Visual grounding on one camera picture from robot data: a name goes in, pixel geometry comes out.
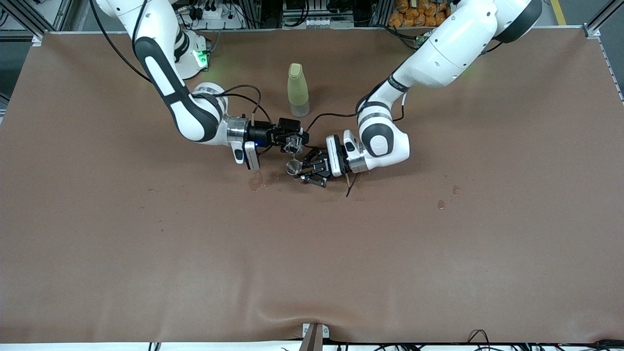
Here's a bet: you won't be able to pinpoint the aluminium frame profile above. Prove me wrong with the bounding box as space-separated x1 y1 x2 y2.
583 0 624 39
0 0 74 47

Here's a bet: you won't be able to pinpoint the orange snack packs pile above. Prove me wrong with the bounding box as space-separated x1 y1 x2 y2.
389 0 451 28

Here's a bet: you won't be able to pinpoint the brown table mat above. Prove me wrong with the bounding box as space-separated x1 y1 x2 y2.
0 27 624 344

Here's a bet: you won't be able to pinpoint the grey control box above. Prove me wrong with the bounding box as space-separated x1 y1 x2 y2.
282 0 355 29

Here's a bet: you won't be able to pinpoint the brown liquid spill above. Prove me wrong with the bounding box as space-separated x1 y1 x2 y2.
248 171 281 193

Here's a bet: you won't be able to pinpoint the yellow-green bottle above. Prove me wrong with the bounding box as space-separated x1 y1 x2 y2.
287 62 311 118

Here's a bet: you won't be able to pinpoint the white power strip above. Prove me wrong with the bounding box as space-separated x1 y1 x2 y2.
188 4 244 30

